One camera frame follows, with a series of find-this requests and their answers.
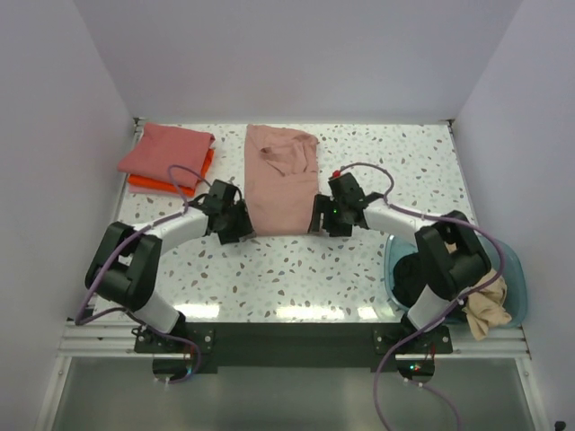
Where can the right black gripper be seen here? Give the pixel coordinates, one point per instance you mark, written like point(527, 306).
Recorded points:
point(322, 205)

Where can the black t-shirt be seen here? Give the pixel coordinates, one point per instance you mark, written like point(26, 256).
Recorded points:
point(408, 280)

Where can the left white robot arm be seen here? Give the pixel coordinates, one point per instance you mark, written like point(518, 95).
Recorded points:
point(124, 268)

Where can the aluminium front rail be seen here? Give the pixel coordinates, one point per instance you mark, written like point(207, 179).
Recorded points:
point(114, 339)

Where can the folded salmon pink t-shirt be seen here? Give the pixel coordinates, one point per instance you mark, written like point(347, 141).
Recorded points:
point(163, 146)

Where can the beige t-shirt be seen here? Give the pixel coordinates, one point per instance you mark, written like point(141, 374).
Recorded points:
point(484, 309)

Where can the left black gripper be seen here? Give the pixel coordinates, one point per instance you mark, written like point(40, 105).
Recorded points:
point(243, 225)

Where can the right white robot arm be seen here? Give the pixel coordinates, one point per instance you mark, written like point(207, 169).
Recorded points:
point(451, 255)

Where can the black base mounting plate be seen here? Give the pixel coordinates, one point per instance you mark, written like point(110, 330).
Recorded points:
point(308, 345)

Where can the dusty pink printed t-shirt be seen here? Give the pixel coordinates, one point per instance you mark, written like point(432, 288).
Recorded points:
point(280, 179)

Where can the folded orange t-shirt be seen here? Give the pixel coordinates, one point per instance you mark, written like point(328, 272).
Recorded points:
point(158, 184)

